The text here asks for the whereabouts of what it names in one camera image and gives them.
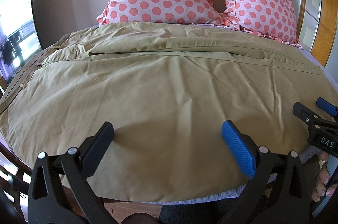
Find wooden headboard with panels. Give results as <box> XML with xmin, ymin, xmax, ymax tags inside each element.
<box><xmin>264</xmin><ymin>0</ymin><xmax>338</xmax><ymax>68</ymax></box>

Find person's right hand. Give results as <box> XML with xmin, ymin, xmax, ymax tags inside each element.
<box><xmin>311</xmin><ymin>152</ymin><xmax>337</xmax><ymax>202</ymax></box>

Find khaki tan pants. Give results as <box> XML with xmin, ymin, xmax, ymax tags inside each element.
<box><xmin>1</xmin><ymin>22</ymin><xmax>337</xmax><ymax>202</ymax></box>

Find dark framed wall mirror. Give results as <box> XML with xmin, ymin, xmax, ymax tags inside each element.
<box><xmin>1</xmin><ymin>0</ymin><xmax>42</xmax><ymax>84</ymax></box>

